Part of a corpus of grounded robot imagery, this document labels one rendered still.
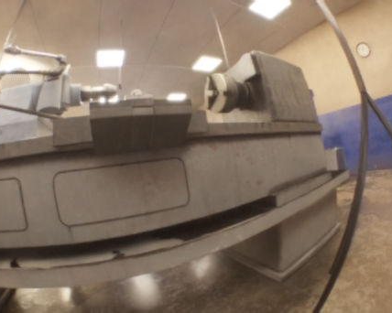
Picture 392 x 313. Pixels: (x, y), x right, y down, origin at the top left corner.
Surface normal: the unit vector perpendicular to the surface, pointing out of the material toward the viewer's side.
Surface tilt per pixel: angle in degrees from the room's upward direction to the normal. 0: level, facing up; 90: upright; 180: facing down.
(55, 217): 90
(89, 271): 90
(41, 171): 90
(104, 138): 141
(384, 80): 90
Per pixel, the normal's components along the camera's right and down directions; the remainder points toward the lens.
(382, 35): -0.89, 0.11
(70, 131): 0.43, -0.11
